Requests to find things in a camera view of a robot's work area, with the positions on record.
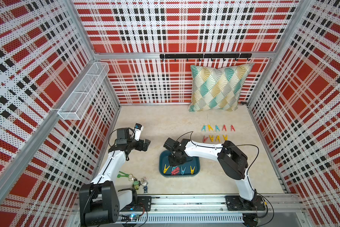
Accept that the geometric patterned pillow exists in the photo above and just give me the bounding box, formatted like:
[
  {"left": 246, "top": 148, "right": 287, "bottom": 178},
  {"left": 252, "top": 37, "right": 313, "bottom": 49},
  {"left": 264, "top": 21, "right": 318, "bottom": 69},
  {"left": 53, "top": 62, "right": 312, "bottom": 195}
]
[{"left": 189, "top": 63, "right": 254, "bottom": 112}]

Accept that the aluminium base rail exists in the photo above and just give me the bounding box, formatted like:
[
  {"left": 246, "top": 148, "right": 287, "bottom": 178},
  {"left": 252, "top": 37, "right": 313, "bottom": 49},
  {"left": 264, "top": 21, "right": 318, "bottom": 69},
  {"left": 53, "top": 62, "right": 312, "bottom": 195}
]
[{"left": 113, "top": 194, "right": 312, "bottom": 227}]

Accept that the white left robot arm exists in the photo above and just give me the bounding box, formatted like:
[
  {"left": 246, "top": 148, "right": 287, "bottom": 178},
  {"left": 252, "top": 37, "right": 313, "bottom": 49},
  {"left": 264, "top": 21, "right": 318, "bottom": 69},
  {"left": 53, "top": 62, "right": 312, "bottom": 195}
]
[{"left": 79, "top": 124, "right": 151, "bottom": 227}]

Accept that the yellow clothespin in box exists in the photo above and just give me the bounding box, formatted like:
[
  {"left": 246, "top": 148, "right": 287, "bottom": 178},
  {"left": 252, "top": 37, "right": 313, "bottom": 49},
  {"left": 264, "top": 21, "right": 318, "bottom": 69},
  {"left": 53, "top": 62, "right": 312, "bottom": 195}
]
[{"left": 163, "top": 165, "right": 170, "bottom": 174}]

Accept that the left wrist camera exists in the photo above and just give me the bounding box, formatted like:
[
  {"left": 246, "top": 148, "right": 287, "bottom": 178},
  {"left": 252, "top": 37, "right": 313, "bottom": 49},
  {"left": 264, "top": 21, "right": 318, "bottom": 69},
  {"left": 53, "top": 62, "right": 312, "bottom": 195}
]
[{"left": 134, "top": 123, "right": 143, "bottom": 141}]

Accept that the black hook rail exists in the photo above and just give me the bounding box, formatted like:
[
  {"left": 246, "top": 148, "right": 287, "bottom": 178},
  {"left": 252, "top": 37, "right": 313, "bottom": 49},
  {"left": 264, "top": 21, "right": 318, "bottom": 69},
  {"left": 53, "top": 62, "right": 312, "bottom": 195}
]
[{"left": 160, "top": 53, "right": 252, "bottom": 60}]

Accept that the rabbit figurine keychain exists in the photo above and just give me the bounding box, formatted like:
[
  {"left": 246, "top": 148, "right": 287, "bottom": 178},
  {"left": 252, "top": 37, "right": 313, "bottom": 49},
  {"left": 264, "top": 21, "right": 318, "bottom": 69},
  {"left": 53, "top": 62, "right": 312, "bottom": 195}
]
[{"left": 140, "top": 177, "right": 148, "bottom": 194}]

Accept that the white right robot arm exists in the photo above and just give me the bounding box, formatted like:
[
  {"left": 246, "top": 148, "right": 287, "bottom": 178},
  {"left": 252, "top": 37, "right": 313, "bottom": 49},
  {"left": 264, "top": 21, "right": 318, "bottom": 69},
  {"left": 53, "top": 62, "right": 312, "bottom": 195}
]
[{"left": 164, "top": 138, "right": 256, "bottom": 202}]

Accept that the green figurine keychain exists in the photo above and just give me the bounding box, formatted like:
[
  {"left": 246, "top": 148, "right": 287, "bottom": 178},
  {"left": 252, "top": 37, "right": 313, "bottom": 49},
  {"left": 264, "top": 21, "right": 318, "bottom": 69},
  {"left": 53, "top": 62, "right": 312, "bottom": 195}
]
[{"left": 133, "top": 179, "right": 141, "bottom": 190}]

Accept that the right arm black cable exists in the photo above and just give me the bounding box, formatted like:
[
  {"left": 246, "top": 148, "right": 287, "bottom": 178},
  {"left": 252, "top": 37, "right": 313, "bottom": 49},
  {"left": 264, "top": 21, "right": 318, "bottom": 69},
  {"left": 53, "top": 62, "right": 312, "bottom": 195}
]
[{"left": 175, "top": 131, "right": 260, "bottom": 196}]

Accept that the teal plastic storage box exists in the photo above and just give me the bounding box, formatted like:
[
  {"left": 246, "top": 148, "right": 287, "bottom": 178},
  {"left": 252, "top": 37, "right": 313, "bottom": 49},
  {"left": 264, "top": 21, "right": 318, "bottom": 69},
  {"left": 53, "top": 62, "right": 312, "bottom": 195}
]
[{"left": 159, "top": 150, "right": 200, "bottom": 177}]

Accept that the red clothespin in box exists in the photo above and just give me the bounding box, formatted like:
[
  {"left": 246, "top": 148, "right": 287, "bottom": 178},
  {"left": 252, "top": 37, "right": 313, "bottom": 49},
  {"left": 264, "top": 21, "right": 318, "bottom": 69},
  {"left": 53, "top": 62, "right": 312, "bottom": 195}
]
[{"left": 171, "top": 166, "right": 180, "bottom": 176}]

